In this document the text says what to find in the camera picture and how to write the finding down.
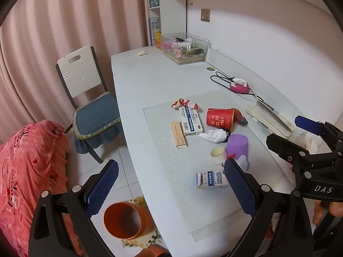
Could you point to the beige tape roll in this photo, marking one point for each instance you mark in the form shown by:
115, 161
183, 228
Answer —
214, 152

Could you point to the pink curtain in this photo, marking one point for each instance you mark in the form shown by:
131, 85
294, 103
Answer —
53, 18

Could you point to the crumpled white tissue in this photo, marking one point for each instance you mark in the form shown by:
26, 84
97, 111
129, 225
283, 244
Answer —
214, 135

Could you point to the tan flat box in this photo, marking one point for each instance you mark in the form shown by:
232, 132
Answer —
179, 135

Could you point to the red and white wrapper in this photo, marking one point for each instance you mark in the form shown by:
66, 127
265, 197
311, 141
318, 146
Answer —
185, 103

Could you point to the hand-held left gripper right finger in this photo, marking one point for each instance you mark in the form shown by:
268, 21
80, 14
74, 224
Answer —
239, 190

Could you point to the beige wall socket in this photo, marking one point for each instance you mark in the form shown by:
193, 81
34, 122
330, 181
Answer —
205, 15

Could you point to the white and blue medicine box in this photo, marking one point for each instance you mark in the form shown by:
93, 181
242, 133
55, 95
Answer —
190, 121

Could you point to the white crumpled paper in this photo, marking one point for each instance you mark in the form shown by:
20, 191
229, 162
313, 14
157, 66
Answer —
243, 163

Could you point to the yellow toy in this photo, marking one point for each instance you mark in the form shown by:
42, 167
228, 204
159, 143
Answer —
157, 38

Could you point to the clear textured table mat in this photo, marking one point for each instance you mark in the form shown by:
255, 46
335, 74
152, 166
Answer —
166, 144

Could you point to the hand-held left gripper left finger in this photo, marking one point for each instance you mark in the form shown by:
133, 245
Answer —
103, 187

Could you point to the clear acrylic box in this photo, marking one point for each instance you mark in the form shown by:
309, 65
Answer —
187, 59

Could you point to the pink printed blanket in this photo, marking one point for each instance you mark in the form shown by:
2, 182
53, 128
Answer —
26, 166

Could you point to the purple cup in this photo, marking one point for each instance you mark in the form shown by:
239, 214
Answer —
237, 146

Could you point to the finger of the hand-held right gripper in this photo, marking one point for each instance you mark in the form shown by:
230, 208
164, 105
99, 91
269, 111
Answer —
308, 124
284, 144

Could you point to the small white tissue lump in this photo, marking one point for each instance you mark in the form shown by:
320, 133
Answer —
142, 53

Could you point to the blue seat cushion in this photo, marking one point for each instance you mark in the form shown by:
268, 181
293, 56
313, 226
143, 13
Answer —
96, 115

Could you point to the red paper cup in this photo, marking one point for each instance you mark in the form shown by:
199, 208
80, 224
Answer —
218, 119

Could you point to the small white and blue carton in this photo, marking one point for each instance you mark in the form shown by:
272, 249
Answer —
211, 180

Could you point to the white and grey chair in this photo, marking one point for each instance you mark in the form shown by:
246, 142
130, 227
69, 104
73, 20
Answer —
80, 69

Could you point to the white plastic bag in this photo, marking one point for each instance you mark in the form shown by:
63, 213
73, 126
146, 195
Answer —
308, 142

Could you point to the person's right hand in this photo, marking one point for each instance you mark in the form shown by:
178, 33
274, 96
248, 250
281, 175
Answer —
319, 214

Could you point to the orange round bin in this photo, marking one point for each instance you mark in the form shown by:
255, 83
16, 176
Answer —
112, 219

